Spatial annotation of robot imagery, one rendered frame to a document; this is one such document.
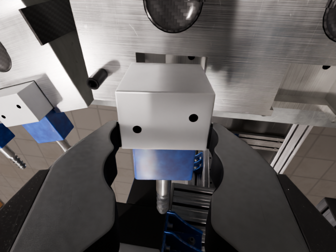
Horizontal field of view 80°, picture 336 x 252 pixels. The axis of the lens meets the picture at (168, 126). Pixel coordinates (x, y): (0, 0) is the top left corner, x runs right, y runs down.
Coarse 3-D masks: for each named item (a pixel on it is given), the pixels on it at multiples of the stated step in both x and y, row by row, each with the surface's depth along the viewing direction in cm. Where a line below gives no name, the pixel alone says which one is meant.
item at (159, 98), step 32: (160, 64) 14; (192, 64) 14; (128, 96) 10; (160, 96) 10; (192, 96) 10; (128, 128) 11; (160, 128) 11; (192, 128) 11; (160, 160) 14; (192, 160) 14; (160, 192) 17
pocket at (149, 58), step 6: (138, 54) 16; (144, 54) 18; (150, 54) 18; (156, 54) 18; (162, 54) 17; (168, 54) 17; (138, 60) 16; (144, 60) 18; (150, 60) 18; (156, 60) 18; (162, 60) 18; (168, 60) 18; (174, 60) 18; (180, 60) 18; (186, 60) 17; (192, 60) 17; (198, 60) 17; (204, 60) 17; (204, 66) 17
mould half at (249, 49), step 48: (96, 0) 13; (240, 0) 12; (288, 0) 12; (96, 48) 15; (144, 48) 15; (192, 48) 14; (240, 48) 14; (288, 48) 13; (96, 96) 18; (240, 96) 16
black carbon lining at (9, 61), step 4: (0, 44) 20; (0, 48) 21; (4, 48) 20; (0, 52) 21; (4, 52) 21; (0, 56) 21; (4, 56) 21; (8, 56) 21; (0, 60) 21; (4, 60) 21; (8, 60) 21; (0, 64) 22; (4, 64) 22; (8, 64) 21; (0, 68) 22; (4, 68) 22; (8, 68) 22
